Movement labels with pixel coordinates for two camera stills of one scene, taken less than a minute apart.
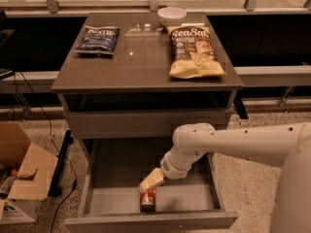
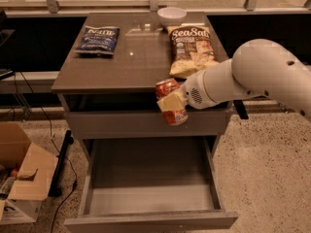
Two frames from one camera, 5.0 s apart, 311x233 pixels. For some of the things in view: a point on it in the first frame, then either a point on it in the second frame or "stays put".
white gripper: x=168 y=168 to x=193 y=90
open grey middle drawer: x=112 y=172 stays put
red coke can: x=148 y=201 to x=166 y=87
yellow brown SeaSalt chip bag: x=192 y=52 stays put
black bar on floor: x=56 y=186 stays put
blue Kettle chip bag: x=98 y=40 stays put
